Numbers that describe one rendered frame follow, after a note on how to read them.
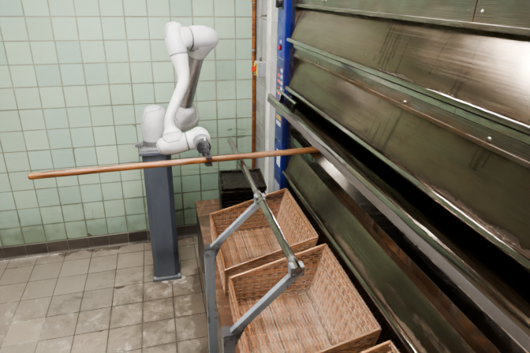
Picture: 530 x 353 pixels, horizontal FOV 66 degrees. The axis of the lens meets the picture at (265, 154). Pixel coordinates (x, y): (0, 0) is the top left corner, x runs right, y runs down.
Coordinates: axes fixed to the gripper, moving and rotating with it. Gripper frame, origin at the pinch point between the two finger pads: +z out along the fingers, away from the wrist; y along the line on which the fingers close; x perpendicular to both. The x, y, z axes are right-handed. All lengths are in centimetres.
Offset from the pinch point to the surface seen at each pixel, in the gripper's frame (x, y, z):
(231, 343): 6, 27, 89
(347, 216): -54, 13, 46
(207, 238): 0, 61, -24
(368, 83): -52, -47, 54
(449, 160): -52, -36, 101
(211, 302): 6, 52, 41
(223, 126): -28, 23, -121
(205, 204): -5, 61, -66
